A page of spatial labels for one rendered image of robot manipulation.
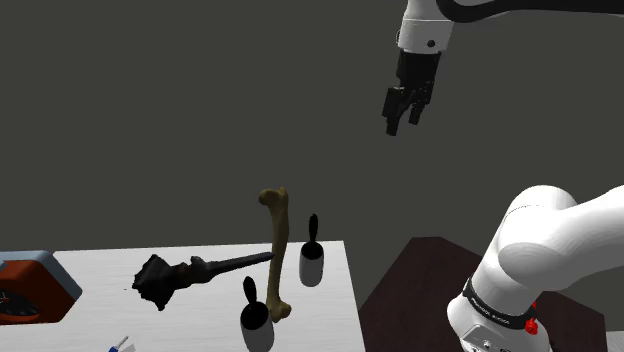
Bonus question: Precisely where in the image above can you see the dark maroon robot stand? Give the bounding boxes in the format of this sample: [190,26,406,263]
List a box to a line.
[358,236,609,352]

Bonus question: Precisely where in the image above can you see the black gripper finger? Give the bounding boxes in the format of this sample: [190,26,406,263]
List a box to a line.
[408,87,434,126]
[381,86,414,137]

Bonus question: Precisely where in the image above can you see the red and grey-blue scale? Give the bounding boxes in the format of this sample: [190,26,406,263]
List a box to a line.
[0,250,84,326]

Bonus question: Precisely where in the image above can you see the tan long bone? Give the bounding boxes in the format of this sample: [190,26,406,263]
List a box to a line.
[257,186,293,324]

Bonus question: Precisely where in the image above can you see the black dagger with ornate hilt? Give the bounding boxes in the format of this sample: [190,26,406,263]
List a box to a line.
[131,251,276,312]

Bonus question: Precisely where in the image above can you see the blue and white pen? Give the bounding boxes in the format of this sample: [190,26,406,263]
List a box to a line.
[108,335,137,352]

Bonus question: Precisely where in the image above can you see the white lint roller black handle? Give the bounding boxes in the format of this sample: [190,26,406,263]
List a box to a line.
[298,213,325,288]
[239,275,276,352]

